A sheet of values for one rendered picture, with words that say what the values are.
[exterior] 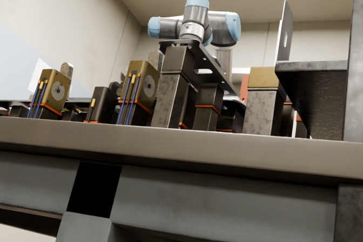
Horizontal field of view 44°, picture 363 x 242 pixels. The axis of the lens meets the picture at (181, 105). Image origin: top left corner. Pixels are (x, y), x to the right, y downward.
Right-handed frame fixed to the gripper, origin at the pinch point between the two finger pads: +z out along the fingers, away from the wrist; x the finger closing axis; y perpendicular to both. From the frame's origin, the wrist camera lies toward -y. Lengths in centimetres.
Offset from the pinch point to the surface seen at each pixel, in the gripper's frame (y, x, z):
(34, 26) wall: 227, -125, -126
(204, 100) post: -15.4, 17.6, 8.5
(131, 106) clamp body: 3.5, 20.5, 11.4
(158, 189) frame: -32, 60, 40
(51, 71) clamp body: 38.7, 17.0, -2.0
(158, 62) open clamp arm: 3.6, 12.6, -5.4
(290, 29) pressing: -27.4, -6.7, -25.3
